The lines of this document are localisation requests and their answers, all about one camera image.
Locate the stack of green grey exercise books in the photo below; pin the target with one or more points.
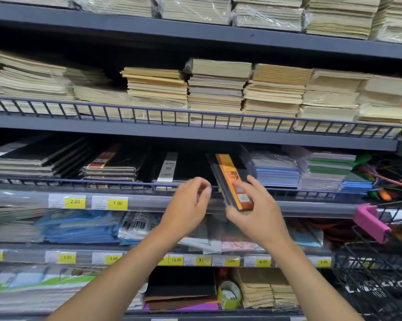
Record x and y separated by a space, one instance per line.
328 167

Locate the stacks of beige exercise books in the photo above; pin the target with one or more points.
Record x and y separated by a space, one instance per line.
217 86

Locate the person's right hand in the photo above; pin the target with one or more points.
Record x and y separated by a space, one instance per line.
267 223

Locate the person's right forearm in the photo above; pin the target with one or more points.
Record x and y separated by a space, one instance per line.
314 287

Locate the pastel wrapped paper packs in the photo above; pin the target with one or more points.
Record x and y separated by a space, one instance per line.
237 245

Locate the stack of dark coloured paper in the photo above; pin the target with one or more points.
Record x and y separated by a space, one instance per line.
181 284

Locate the clear tape roll pack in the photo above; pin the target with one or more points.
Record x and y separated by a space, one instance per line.
229 295

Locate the blue wrapped folder packs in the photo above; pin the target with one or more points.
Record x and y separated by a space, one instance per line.
80 228

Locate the notebooks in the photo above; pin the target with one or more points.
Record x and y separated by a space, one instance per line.
27 170

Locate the black notebook orange band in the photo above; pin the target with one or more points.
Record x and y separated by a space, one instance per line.
229 173
110 170
110 174
120 160
110 179

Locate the stack of kraft paper packs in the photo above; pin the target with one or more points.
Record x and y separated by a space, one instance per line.
254 290

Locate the person's left forearm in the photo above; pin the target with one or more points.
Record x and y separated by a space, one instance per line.
114 284

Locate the grey metal store shelving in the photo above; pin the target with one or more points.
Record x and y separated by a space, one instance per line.
187 30

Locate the black notebook white band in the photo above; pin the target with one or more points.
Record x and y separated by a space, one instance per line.
169 167
27 174
37 150
27 165

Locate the row of yellow price labels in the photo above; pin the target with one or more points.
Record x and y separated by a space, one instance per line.
74 202

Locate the person's left hand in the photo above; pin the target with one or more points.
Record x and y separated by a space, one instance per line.
187 213

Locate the stack of pale grey workbooks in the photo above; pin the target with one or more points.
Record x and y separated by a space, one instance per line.
13 230

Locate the clear wrapped barcode paper pack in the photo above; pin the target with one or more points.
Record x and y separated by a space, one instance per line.
137 223

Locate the stack of green white workbooks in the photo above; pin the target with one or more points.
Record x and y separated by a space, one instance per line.
37 290

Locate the stack of blue exercise books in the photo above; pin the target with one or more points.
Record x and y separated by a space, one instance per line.
356 185
277 175

